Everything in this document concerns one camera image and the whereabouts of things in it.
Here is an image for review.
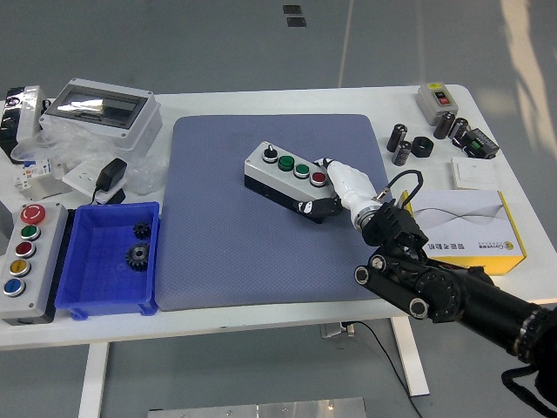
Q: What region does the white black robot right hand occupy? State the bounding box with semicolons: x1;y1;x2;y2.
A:
297;156;379;219

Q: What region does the grey four-control button box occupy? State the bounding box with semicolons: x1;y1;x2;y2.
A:
243;141;345;224

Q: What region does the grey five-button control box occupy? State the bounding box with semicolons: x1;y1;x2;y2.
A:
0;202;70;327

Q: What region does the black cylindrical capacitor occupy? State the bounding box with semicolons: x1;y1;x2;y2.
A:
391;139;413;166
386;123;409;153
433;111;456;140
447;116;471;143

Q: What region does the black hexagonal nut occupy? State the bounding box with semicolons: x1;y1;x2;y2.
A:
411;136;435;158

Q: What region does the blue-grey table mat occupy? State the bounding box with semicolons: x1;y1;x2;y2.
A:
155;113;413;312

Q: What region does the yellow white cardboard box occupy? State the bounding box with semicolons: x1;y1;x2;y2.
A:
402;189;527;276

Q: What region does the black module with green terminal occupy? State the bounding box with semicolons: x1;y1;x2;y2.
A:
460;127;500;160

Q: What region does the grey under-table box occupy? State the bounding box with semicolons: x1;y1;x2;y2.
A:
320;320;356;339

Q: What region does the white table leg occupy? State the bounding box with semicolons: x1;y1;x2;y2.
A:
390;316;431;397
77;342;110;418

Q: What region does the large black bevel gear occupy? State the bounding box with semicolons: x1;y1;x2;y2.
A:
124;242;151;273

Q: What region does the black power adapter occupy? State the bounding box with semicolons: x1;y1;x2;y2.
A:
89;158;129;206

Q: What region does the blue plastic bin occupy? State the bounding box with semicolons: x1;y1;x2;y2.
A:
55;201;161;321

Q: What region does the clear plastic bag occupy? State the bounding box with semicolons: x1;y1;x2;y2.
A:
10;117;169;197

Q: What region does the grey metal plate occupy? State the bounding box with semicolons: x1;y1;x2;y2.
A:
19;176;73;202

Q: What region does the white black wrapped device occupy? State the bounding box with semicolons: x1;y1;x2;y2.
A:
0;85;49;165

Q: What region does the grey two-button switch box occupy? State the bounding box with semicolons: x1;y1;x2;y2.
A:
415;82;461;126

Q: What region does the white wall switch plate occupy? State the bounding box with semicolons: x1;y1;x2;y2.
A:
450;156;500;191

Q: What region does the black power cable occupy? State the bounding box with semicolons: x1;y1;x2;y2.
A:
347;320;423;418

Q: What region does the grey enclosure with clear lid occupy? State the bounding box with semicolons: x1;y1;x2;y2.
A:
38;78;164;153

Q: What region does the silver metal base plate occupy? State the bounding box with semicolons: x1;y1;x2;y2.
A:
146;396;367;418

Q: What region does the white wall socket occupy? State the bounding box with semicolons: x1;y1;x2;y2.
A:
62;160;125;205

